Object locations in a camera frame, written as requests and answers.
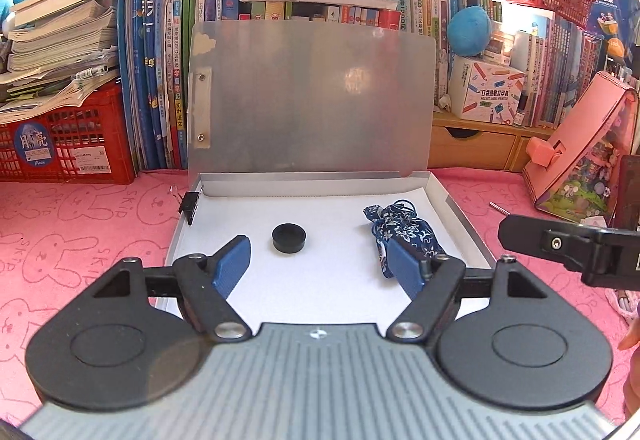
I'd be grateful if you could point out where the blue floral drawstring pouch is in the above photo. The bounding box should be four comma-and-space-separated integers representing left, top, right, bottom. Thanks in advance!
362, 200, 443, 278

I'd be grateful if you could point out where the white printed cardboard box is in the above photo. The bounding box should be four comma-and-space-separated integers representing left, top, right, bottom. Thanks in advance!
448, 55, 527, 125

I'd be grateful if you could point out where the silver lidded storage box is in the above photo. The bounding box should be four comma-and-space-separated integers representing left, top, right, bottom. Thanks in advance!
155, 20, 497, 326

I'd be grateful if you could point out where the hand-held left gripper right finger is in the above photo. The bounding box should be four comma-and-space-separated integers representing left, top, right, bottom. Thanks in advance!
385, 237, 551, 342

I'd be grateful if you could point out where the black binder clip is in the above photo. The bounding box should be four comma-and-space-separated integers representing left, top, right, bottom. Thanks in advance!
167, 185, 203, 227

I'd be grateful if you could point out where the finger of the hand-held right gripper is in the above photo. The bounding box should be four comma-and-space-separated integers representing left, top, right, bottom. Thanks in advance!
498, 214, 606, 273

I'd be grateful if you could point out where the person's right hand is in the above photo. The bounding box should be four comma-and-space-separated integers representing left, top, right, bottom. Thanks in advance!
619, 305, 640, 423

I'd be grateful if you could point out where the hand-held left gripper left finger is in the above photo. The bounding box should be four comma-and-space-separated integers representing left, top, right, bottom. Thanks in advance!
90, 235, 253, 342

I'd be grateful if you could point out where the pile of worn books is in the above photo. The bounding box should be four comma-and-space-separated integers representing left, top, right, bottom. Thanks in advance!
0, 0, 122, 123

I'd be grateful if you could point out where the pink house-shaped box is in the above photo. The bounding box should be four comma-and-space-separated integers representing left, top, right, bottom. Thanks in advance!
522, 70, 640, 223

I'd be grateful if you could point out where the pink rabbit-print mat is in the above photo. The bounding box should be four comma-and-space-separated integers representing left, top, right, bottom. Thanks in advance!
0, 165, 640, 440

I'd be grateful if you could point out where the row of small books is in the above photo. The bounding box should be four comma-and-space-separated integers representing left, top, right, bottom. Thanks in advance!
192, 0, 407, 35

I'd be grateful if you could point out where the blue cardboard box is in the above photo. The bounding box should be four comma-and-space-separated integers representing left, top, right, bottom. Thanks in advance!
582, 0, 640, 76

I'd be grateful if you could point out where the row of shelf books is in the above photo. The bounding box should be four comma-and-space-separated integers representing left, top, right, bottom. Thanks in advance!
380, 0, 618, 131

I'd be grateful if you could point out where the dark brown board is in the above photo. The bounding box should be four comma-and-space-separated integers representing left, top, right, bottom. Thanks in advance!
617, 154, 640, 227

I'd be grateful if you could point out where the row of tall blue workbooks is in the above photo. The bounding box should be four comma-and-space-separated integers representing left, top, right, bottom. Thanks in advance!
117, 0, 193, 171

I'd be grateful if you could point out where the black round cap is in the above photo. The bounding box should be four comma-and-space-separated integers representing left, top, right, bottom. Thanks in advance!
271, 223, 309, 253

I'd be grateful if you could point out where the wooden drawer organizer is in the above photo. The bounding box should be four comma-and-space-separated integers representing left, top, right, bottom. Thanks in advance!
429, 113, 546, 173

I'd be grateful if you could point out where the red plastic crate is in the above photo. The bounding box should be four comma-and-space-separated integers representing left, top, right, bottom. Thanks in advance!
0, 83, 138, 185

